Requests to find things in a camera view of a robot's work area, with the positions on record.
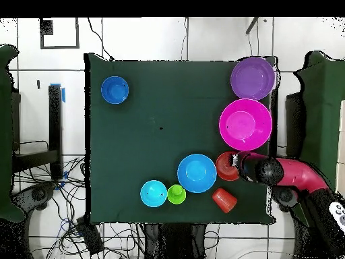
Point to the large light blue bowl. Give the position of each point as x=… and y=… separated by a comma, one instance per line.
x=196, y=173

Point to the green plastic cup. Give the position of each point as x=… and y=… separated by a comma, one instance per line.
x=176, y=194

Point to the small cyan ribbed bowl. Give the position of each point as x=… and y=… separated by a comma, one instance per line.
x=153, y=193

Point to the orange plastic bowl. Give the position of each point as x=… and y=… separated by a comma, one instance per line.
x=223, y=167

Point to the large pink plastic bowl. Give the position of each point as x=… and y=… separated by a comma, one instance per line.
x=245, y=125

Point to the orange plastic cup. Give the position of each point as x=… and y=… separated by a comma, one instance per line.
x=225, y=201

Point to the large purple plastic bowl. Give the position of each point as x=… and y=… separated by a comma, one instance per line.
x=252, y=78

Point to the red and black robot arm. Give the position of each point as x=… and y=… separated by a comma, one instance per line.
x=293, y=172

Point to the white box stack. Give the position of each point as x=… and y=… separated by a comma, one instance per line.
x=341, y=140

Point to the dark green tablecloth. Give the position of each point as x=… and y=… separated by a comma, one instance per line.
x=134, y=148

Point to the small dark blue bowl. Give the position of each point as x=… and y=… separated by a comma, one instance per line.
x=115, y=89

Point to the black metal stand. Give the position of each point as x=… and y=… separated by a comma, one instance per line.
x=55, y=121

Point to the green cloth side table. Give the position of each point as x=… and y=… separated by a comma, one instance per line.
x=323, y=108
x=5, y=135

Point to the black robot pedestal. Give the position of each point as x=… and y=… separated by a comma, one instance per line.
x=175, y=240

